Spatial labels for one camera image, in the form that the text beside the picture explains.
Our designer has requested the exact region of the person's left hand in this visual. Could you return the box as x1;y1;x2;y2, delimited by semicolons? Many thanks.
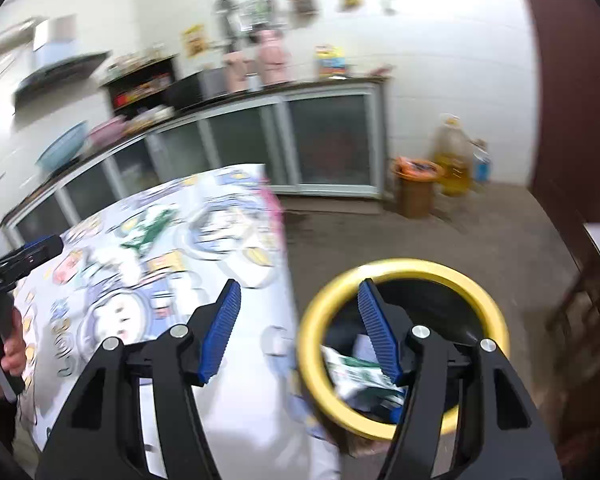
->
0;305;29;403

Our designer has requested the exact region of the pink thermos with black strap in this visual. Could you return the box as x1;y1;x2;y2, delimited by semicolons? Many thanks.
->
222;50;253;93

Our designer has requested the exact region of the row of small jars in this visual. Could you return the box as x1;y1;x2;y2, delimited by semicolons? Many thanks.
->
112;75;173;106

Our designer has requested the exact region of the cartoon printed blanket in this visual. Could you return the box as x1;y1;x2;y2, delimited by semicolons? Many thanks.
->
17;162;343;480

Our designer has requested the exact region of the row of spice bottles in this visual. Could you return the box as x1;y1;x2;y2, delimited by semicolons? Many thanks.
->
107;42;173;73

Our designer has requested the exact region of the black range hood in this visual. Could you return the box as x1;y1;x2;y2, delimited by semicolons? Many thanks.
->
12;15;111;106

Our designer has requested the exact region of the black microwave oven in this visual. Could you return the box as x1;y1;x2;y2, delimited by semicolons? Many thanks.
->
165;67;231;111

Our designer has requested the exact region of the black trash bin yellow rim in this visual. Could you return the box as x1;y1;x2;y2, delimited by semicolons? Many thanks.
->
296;258;511;443

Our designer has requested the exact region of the green leaf print packet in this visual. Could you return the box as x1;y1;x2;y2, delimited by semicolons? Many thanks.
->
122;207;177;257

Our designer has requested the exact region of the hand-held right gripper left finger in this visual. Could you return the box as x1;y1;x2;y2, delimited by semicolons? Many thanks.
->
35;279;242;480

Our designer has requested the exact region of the blue plastic basket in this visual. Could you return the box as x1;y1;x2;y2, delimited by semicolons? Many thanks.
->
35;121;90;173

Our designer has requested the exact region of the yellow wall poster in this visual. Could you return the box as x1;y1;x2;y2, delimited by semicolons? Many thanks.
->
181;24;208;58

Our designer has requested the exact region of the small blue label bottle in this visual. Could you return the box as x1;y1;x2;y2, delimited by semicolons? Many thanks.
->
472;140;492;183

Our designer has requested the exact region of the pink plastic basin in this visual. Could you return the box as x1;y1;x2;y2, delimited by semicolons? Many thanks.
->
87;116;128;148

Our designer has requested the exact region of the hanging kitchen utensils rack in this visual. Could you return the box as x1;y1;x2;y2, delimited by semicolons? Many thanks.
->
215;0;281;33

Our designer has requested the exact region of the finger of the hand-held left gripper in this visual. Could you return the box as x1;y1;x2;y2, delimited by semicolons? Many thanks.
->
10;234;66;273

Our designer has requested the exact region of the pink thermos flask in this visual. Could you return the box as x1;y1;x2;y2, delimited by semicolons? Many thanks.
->
255;30;293;86

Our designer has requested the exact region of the yellow blue detergent bottle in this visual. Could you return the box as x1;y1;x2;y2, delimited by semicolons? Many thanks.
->
315;45;347;79

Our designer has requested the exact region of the large cooking oil bottle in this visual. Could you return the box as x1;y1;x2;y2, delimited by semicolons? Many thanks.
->
432;114;473;197

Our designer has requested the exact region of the clear bag of food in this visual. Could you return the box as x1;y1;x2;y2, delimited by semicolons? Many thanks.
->
127;105;176;128

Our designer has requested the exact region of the brown wooden door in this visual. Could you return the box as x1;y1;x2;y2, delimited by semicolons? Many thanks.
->
512;0;600;281

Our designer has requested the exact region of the kitchen counter cabinet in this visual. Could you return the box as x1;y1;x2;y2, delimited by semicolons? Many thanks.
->
0;77;388;246

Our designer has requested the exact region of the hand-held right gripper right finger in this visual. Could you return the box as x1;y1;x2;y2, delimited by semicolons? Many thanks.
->
357;279;563;480

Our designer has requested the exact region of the dark wooden spice shelf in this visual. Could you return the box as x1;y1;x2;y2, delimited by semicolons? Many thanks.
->
100;55;178;121

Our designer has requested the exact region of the brown bin with orange bag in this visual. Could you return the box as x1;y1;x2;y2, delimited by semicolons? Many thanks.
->
392;156;443;218

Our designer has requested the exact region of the green white packet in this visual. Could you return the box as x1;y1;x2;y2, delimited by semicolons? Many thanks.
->
322;345;411;401

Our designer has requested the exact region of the dark wooden chair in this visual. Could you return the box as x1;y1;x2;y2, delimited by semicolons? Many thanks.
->
545;255;600;361

